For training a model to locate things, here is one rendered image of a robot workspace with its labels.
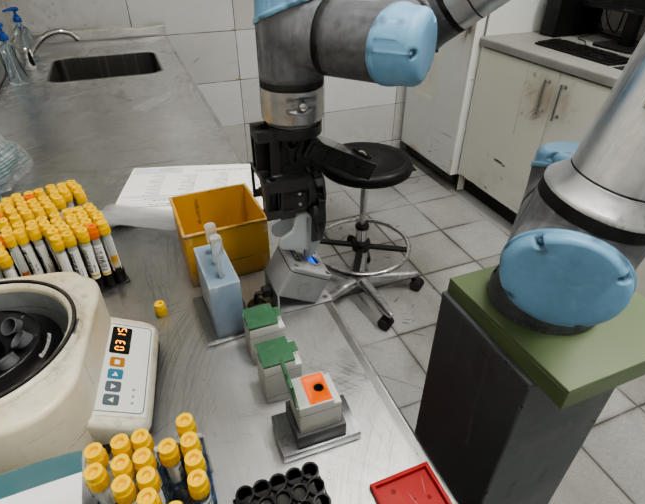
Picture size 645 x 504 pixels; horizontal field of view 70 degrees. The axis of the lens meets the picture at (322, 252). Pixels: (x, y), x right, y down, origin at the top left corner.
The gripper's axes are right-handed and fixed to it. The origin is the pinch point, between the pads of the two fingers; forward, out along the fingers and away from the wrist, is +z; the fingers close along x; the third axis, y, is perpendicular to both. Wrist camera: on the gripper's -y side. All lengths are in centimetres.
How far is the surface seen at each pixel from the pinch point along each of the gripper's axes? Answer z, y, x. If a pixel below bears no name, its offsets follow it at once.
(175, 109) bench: 8, 9, -97
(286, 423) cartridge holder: 6.5, 11.5, 22.2
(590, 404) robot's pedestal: 19.9, -34.7, 27.6
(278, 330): 2.8, 8.9, 11.5
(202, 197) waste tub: -0.9, 12.4, -20.3
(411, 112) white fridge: 64, -147, -204
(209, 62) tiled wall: 24, -22, -217
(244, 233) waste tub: -0.1, 8.2, -7.7
